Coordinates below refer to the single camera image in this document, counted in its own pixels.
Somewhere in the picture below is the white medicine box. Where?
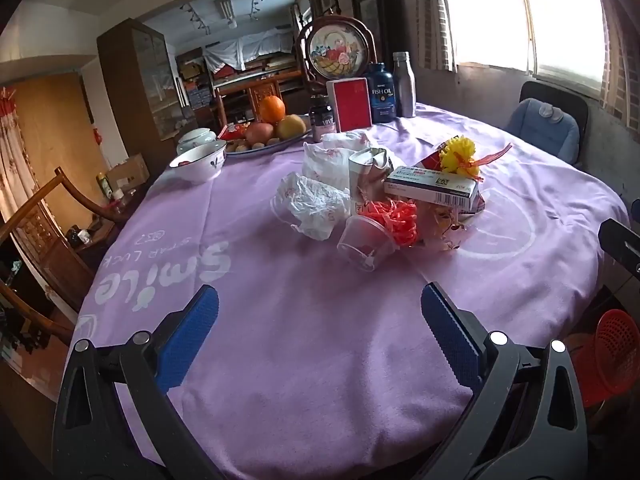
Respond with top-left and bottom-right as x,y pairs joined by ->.
384,167 -> 478,210

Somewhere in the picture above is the red plastic ribbon bundle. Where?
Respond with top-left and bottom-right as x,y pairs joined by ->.
358,198 -> 419,247

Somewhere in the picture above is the purple tablecloth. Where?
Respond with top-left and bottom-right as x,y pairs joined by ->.
74,105 -> 627,479

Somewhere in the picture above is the white floral bowl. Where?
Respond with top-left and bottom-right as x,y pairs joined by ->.
169,140 -> 227,184

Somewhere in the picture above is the black chair with blue cushion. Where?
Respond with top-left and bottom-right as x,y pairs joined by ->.
506,81 -> 589,165

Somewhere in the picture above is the dark supplement jar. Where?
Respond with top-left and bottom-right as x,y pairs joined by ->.
309,94 -> 337,142

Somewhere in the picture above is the round framed fruit picture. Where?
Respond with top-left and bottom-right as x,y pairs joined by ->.
295,14 -> 378,94

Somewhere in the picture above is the yellow pear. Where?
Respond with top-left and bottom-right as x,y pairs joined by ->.
276,114 -> 308,141

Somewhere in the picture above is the wooden armchair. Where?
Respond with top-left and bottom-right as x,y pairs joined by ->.
1,167 -> 141,346

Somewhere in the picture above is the blue fish oil bottle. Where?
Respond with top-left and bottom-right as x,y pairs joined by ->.
367,63 -> 396,124

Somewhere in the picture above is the clear plastic cup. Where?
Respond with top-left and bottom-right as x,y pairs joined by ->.
336,214 -> 398,272

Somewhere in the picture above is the yellow foam net flower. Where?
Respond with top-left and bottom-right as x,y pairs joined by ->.
438,136 -> 512,182

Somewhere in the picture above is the wooden glass cabinet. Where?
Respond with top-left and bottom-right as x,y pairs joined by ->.
96,18 -> 198,179

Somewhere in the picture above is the red white snack wrapper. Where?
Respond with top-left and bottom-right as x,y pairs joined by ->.
416,141 -> 486,222

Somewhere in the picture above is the cardboard box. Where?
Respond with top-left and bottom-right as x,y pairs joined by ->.
106,154 -> 150,192

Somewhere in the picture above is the blue fruit plate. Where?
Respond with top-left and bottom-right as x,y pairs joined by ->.
218,114 -> 311,159

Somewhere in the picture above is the silver metal bottle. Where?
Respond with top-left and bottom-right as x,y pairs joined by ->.
393,51 -> 416,118

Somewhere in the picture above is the red box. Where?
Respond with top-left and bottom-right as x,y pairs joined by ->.
326,77 -> 372,132

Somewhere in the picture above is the red plastic waste basket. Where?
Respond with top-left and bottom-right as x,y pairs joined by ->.
572,309 -> 639,408

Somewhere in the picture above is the red apple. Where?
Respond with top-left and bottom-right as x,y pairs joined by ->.
244,122 -> 273,146

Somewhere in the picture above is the white floral plastic bag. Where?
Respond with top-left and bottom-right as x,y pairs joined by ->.
302,130 -> 371,191

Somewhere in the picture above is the orange fruit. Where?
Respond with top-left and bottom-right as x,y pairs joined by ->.
258,94 -> 286,125

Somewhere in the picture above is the white lidded porcelain pot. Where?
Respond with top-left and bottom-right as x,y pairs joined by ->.
177,128 -> 217,155

